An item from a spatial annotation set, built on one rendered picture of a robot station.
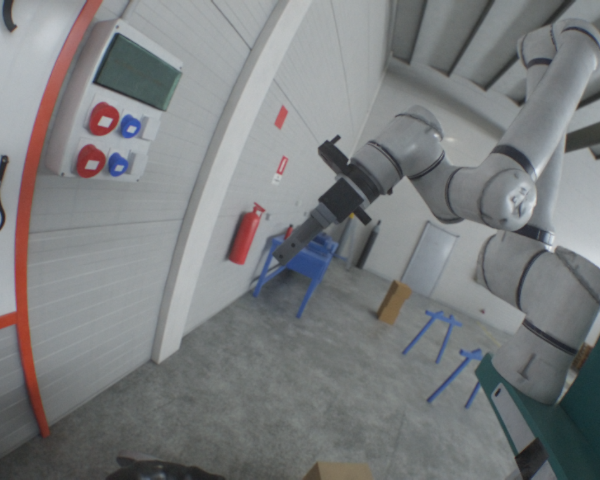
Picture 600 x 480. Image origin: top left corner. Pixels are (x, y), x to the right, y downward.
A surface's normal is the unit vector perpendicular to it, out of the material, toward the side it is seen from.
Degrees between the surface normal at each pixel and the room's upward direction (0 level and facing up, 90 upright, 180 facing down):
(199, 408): 0
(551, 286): 90
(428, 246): 90
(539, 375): 68
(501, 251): 100
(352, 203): 83
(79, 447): 0
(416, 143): 92
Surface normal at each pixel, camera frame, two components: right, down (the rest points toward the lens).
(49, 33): 0.90, 0.41
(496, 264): -0.97, -0.18
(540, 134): -0.22, -0.07
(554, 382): -0.11, -0.27
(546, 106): -0.44, -0.29
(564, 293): -0.89, -0.29
